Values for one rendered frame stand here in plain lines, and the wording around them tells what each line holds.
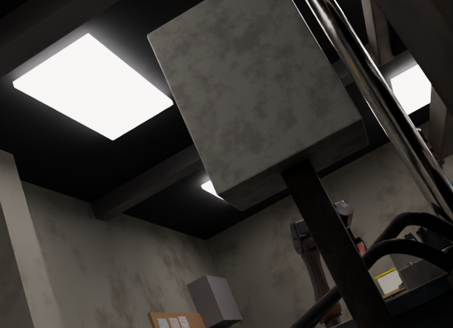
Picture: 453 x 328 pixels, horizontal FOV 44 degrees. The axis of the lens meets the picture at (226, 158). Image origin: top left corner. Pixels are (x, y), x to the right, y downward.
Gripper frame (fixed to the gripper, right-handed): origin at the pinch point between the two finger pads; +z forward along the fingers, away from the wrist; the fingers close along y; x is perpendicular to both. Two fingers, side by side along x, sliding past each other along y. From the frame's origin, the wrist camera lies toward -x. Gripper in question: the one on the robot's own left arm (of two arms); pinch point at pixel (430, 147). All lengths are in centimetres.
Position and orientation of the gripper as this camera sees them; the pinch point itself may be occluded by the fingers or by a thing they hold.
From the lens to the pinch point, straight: 194.7
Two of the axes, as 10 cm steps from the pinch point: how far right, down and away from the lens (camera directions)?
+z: -3.4, -2.4, -9.1
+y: 8.6, -4.8, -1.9
